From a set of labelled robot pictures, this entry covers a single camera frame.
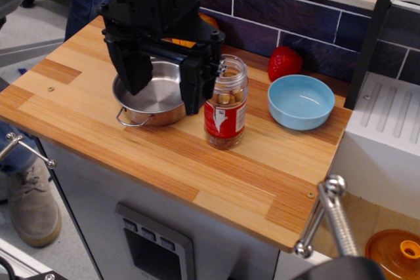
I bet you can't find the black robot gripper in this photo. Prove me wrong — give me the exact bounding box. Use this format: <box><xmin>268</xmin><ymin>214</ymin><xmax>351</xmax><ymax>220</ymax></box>
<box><xmin>99</xmin><ymin>0</ymin><xmax>225</xmax><ymax>115</ymax></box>

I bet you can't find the almond jar with red label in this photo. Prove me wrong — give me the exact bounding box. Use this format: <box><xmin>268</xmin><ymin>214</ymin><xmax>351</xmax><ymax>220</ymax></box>
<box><xmin>204</xmin><ymin>54</ymin><xmax>249</xmax><ymax>150</ymax></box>

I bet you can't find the stainless steel pot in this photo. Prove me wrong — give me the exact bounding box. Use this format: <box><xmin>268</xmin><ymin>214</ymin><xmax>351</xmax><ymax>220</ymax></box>
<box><xmin>113</xmin><ymin>59</ymin><xmax>186</xmax><ymax>127</ymax></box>

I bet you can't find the orange pot lid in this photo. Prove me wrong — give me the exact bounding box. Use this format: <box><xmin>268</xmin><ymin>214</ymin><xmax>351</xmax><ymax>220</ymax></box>
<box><xmin>365</xmin><ymin>230</ymin><xmax>419</xmax><ymax>279</ymax></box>

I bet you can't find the orange toy fruit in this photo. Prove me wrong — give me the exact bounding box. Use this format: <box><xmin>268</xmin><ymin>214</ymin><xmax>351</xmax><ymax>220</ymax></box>
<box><xmin>171</xmin><ymin>12</ymin><xmax>219</xmax><ymax>48</ymax></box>

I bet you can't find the red toy strawberry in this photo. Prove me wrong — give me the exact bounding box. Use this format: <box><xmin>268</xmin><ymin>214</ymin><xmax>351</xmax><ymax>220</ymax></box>
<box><xmin>268</xmin><ymin>46</ymin><xmax>303</xmax><ymax>81</ymax></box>

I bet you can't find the light blue bowl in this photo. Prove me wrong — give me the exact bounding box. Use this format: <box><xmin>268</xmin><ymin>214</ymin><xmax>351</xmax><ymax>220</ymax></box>
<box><xmin>268</xmin><ymin>75</ymin><xmax>335</xmax><ymax>130</ymax></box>

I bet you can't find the toy kitchen control panel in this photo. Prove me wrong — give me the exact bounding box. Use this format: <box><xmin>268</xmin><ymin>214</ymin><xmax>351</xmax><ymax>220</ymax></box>
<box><xmin>115</xmin><ymin>203</ymin><xmax>196</xmax><ymax>279</ymax></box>

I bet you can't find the beige suede shoe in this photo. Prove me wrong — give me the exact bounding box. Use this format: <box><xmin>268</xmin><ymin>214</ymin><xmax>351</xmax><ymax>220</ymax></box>
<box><xmin>7</xmin><ymin>159</ymin><xmax>62</xmax><ymax>248</ymax></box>

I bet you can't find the white toy sink drainer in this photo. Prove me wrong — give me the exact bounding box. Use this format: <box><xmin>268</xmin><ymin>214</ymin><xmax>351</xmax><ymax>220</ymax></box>
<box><xmin>346</xmin><ymin>73</ymin><xmax>419</xmax><ymax>156</ymax></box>

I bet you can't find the chrome towel rail left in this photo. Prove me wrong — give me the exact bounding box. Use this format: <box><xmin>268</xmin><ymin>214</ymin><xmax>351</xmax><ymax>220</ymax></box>
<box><xmin>1</xmin><ymin>132</ymin><xmax>56</xmax><ymax>169</ymax></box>

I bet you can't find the black vertical post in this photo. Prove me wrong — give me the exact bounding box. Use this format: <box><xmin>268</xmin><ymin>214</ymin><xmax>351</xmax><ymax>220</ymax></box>
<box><xmin>344</xmin><ymin>0</ymin><xmax>391</xmax><ymax>110</ymax></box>

